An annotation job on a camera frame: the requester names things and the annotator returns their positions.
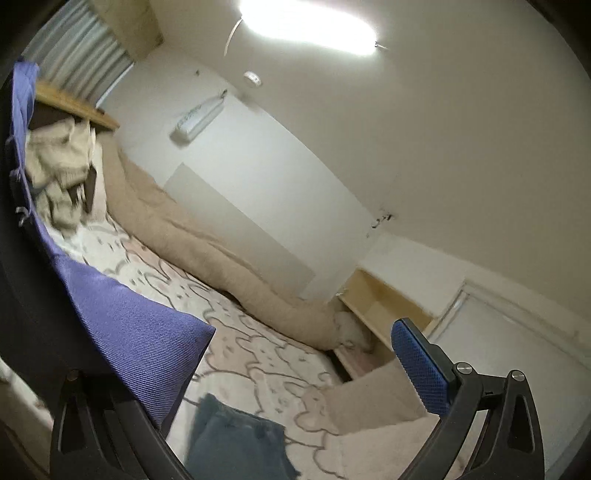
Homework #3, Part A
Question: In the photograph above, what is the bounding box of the wooden headboard shelf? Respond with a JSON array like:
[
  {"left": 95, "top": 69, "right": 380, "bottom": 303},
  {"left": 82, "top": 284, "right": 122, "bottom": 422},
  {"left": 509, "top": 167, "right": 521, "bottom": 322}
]
[{"left": 29, "top": 79, "right": 119, "bottom": 221}]

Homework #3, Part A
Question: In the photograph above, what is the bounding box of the white door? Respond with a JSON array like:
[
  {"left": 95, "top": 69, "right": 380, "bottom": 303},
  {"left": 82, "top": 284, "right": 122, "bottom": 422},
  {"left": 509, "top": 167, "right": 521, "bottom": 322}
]
[{"left": 426, "top": 282, "right": 590, "bottom": 479}]

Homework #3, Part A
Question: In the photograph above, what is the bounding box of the tan fluffy blanket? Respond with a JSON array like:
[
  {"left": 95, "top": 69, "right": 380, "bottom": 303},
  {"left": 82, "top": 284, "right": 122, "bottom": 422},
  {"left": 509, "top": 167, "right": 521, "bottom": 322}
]
[{"left": 97, "top": 132, "right": 339, "bottom": 350}]

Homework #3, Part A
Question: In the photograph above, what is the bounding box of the purple blue garment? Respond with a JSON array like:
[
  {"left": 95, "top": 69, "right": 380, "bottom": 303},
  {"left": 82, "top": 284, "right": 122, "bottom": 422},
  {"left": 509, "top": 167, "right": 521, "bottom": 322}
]
[{"left": 7, "top": 60, "right": 215, "bottom": 428}]

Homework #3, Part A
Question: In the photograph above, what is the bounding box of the bright ceiling lamp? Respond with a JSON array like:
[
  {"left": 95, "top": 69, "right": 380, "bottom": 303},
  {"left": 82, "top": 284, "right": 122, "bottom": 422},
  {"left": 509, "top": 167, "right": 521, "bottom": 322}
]
[{"left": 238, "top": 1, "right": 378, "bottom": 57}]

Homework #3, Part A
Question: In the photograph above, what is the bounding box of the white smoke detector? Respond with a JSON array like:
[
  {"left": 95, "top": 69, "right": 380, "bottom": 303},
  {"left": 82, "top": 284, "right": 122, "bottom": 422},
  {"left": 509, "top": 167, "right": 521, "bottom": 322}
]
[{"left": 243, "top": 71, "right": 263, "bottom": 88}]

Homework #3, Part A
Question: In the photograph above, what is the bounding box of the white grey curtain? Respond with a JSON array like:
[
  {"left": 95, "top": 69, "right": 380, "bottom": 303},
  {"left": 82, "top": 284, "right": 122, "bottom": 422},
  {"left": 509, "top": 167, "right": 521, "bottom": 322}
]
[{"left": 23, "top": 1, "right": 134, "bottom": 106}]

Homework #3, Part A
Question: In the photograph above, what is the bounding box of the bear pattern bed sheet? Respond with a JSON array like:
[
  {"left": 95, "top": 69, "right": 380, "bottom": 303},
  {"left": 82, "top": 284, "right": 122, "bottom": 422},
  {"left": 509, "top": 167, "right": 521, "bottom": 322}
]
[{"left": 45, "top": 211, "right": 445, "bottom": 480}]

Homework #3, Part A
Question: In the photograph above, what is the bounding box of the wooden footboard shelf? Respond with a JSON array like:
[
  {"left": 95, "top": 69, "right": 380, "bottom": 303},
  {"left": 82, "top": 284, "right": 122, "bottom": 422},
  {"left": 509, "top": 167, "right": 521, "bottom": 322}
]
[{"left": 335, "top": 269, "right": 435, "bottom": 379}]

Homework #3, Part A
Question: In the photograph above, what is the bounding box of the grey flat cushion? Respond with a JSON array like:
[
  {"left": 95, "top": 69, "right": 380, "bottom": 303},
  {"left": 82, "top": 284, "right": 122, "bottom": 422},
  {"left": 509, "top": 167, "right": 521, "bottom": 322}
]
[{"left": 322, "top": 358, "right": 428, "bottom": 435}]

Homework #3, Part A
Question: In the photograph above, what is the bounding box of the dark teal folded garment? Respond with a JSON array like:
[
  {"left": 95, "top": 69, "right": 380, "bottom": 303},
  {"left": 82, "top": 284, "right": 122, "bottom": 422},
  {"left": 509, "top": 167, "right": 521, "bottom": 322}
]
[{"left": 184, "top": 394, "right": 300, "bottom": 480}]

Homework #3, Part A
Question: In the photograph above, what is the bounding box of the beige crumpled garment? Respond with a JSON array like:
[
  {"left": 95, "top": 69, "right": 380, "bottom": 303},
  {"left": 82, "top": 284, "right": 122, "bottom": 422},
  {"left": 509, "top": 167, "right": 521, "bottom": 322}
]
[{"left": 25, "top": 117, "right": 98, "bottom": 237}]

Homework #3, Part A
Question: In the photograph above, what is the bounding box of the white wall air conditioner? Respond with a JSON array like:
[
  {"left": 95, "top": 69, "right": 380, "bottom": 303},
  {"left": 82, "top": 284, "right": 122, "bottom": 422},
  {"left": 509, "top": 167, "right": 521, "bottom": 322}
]
[{"left": 170, "top": 90, "right": 228, "bottom": 145}]

